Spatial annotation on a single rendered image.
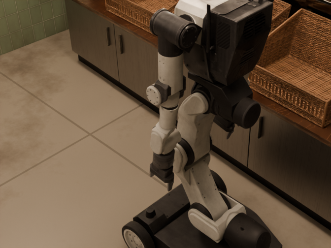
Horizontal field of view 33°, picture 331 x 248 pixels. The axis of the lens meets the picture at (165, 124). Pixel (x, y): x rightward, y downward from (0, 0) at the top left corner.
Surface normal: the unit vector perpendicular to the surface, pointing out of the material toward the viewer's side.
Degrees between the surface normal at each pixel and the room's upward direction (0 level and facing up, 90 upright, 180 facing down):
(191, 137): 90
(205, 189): 60
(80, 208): 0
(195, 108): 90
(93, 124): 0
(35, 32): 90
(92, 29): 90
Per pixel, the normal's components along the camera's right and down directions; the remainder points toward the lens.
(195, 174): 0.59, -0.04
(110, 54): -0.76, 0.41
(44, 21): 0.65, 0.44
